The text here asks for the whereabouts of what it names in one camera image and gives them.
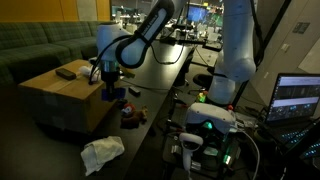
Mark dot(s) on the dark wall sign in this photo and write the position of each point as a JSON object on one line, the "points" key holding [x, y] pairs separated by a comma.
{"points": [[301, 27]]}

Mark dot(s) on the white towel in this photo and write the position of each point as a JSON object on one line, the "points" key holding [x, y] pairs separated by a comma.
{"points": [[101, 153]]}

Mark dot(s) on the white VR controller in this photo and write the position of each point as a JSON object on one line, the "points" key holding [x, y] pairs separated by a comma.
{"points": [[188, 146]]}

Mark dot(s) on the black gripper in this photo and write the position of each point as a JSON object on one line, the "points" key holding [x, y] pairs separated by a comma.
{"points": [[110, 76]]}

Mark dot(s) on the white VR headset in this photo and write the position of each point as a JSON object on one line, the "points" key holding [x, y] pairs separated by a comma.
{"points": [[208, 115]]}

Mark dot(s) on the black laptop with lit screen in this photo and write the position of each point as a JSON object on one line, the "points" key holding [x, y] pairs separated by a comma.
{"points": [[293, 96]]}

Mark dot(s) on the brown cardboard box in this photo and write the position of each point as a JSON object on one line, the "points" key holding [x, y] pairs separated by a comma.
{"points": [[66, 106]]}

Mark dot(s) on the black bar device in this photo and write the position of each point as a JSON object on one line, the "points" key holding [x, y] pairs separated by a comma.
{"points": [[186, 41]]}

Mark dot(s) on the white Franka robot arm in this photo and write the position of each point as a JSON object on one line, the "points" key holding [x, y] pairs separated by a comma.
{"points": [[236, 50]]}

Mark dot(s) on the green yellow small object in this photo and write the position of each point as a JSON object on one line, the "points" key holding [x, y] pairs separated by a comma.
{"points": [[201, 96]]}

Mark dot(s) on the white wall switch plate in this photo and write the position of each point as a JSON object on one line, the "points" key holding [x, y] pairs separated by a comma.
{"points": [[285, 47]]}

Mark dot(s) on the dark red floor object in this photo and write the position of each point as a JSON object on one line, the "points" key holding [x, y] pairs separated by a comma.
{"points": [[135, 119]]}

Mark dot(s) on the black diagonal pole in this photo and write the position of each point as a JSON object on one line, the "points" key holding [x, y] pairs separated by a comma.
{"points": [[271, 35]]}

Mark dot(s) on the blue lit background monitor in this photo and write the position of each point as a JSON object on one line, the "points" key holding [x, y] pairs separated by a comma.
{"points": [[196, 14]]}

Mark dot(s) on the small red knob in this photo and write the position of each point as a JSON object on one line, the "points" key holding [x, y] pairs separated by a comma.
{"points": [[230, 107]]}

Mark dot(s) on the green plaid sofa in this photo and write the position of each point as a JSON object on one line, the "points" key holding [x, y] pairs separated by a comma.
{"points": [[33, 43]]}

